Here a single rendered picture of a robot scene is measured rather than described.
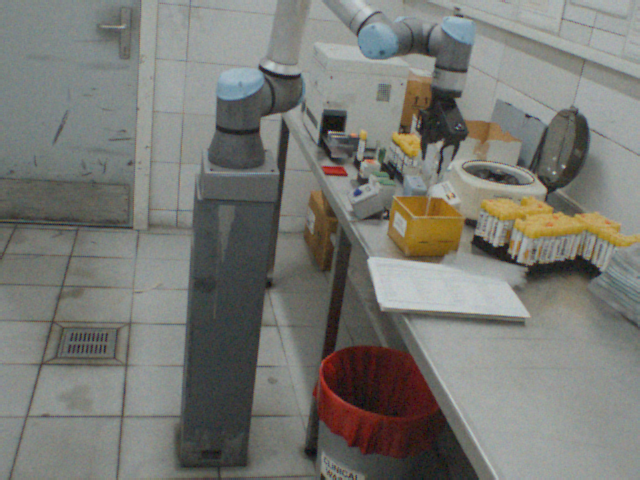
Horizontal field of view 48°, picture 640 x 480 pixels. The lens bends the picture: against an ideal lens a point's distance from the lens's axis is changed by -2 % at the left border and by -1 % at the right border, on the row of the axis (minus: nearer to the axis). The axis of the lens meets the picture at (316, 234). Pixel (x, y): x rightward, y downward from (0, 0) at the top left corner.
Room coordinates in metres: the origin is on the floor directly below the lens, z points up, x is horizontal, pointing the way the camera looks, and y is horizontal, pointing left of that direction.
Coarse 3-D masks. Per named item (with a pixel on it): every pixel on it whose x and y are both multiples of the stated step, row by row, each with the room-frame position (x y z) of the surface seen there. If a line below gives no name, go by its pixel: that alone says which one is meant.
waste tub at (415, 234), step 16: (400, 208) 1.61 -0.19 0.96; (416, 208) 1.68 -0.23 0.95; (432, 208) 1.69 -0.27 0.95; (448, 208) 1.65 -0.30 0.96; (400, 224) 1.59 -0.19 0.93; (416, 224) 1.54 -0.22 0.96; (432, 224) 1.55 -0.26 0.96; (448, 224) 1.56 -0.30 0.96; (400, 240) 1.58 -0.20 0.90; (416, 240) 1.54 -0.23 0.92; (432, 240) 1.55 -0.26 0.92; (448, 240) 1.57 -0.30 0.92
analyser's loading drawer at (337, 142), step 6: (330, 132) 2.28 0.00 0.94; (336, 132) 2.29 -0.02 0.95; (324, 138) 2.31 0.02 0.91; (330, 138) 2.28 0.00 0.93; (336, 138) 2.24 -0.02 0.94; (342, 138) 2.24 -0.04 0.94; (348, 138) 2.25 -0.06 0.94; (330, 144) 2.24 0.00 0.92; (336, 144) 2.18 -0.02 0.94; (342, 144) 2.19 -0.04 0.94; (336, 150) 2.18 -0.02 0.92; (342, 150) 2.19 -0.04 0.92; (348, 150) 2.19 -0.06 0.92; (336, 156) 2.18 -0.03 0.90; (342, 156) 2.19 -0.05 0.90; (348, 156) 2.19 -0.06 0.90
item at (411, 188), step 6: (408, 180) 1.80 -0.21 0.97; (414, 180) 1.80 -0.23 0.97; (420, 180) 1.81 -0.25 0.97; (408, 186) 1.78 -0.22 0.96; (414, 186) 1.75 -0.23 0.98; (420, 186) 1.76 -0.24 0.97; (426, 186) 1.76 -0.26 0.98; (408, 192) 1.77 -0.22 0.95; (414, 192) 1.74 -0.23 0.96; (420, 192) 1.74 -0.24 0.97; (426, 192) 1.74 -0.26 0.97
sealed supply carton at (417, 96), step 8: (416, 72) 2.99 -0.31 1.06; (424, 72) 3.03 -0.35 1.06; (408, 80) 2.80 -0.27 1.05; (416, 80) 2.81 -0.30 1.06; (424, 80) 2.84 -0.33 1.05; (408, 88) 2.80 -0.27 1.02; (416, 88) 2.80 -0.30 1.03; (424, 88) 2.81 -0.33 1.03; (408, 96) 2.80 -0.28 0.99; (416, 96) 2.80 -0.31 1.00; (424, 96) 2.81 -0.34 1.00; (408, 104) 2.80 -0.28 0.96; (416, 104) 2.80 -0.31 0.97; (424, 104) 2.81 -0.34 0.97; (408, 112) 2.80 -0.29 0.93; (416, 112) 2.81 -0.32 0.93; (408, 120) 2.80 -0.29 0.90
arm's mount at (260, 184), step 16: (272, 160) 1.86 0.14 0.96; (208, 176) 1.73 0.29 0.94; (224, 176) 1.74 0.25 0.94; (240, 176) 1.75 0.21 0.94; (256, 176) 1.76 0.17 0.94; (272, 176) 1.77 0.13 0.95; (208, 192) 1.73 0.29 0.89; (224, 192) 1.74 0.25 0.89; (240, 192) 1.75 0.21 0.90; (256, 192) 1.76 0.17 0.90; (272, 192) 1.77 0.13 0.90
